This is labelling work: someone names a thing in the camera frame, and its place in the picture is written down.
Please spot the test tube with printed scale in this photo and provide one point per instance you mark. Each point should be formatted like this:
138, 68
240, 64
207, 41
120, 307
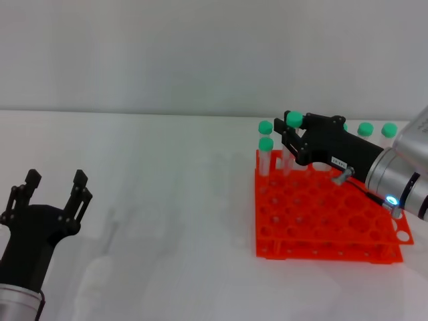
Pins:
294, 119

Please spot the orange test tube rack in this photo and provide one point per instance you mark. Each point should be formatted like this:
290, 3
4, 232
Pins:
317, 214

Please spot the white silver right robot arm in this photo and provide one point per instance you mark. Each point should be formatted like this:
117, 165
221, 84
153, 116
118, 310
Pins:
384, 174

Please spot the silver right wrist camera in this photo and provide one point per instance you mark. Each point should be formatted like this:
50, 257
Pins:
414, 140

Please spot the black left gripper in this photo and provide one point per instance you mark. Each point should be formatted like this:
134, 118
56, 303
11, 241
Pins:
30, 240

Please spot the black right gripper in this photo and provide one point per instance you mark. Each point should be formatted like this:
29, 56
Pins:
331, 143

